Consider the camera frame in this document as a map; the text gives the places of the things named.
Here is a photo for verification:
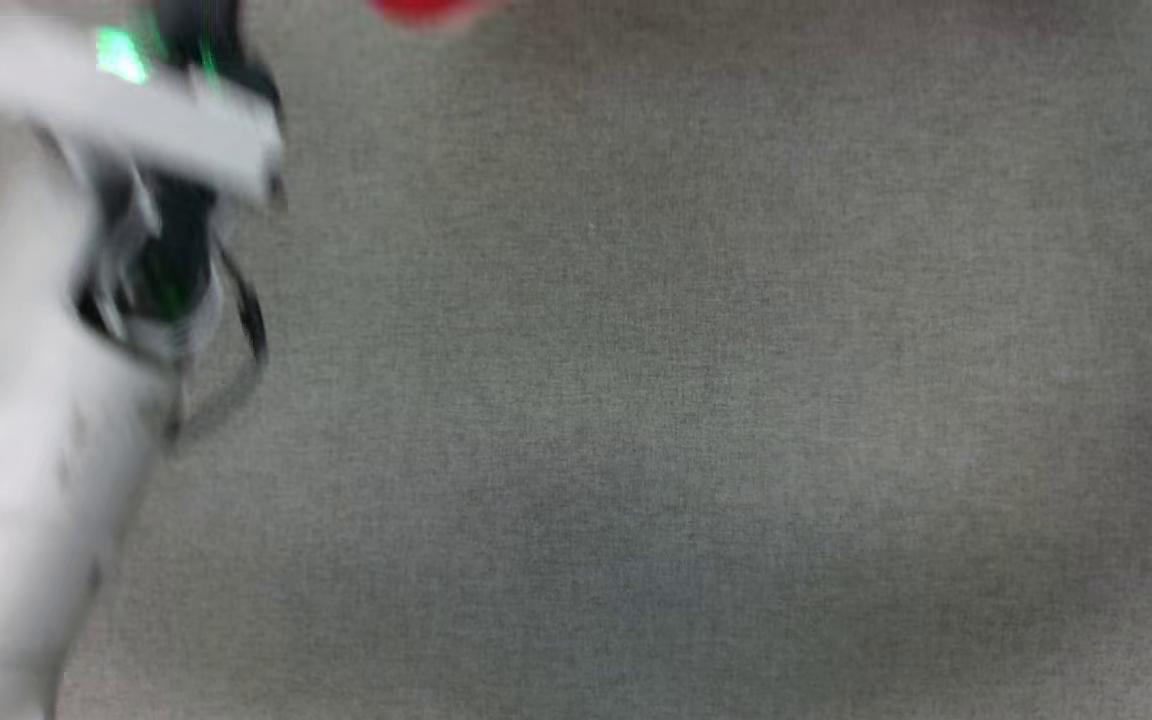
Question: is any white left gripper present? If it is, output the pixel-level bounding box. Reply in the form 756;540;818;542
0;0;287;213

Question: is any red white striped jersey garment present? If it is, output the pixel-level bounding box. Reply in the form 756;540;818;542
368;0;513;30

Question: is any grey fabric sofa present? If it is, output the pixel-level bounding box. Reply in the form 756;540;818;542
0;0;1152;720

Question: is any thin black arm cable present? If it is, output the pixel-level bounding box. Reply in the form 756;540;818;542
174;245;269;443

